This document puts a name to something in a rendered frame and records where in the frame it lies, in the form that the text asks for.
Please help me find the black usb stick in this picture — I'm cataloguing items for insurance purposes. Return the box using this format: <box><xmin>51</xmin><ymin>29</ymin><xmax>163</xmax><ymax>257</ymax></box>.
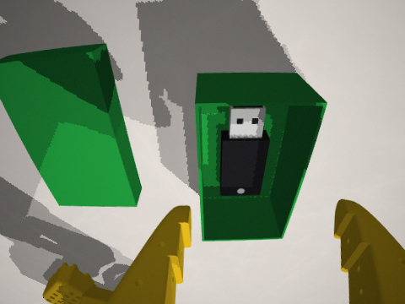
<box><xmin>219</xmin><ymin>106</ymin><xmax>270</xmax><ymax>196</ymax></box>

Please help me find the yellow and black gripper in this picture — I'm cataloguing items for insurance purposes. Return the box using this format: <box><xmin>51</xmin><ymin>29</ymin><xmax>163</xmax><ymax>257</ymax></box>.
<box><xmin>106</xmin><ymin>199</ymin><xmax>405</xmax><ymax>304</ymax></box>

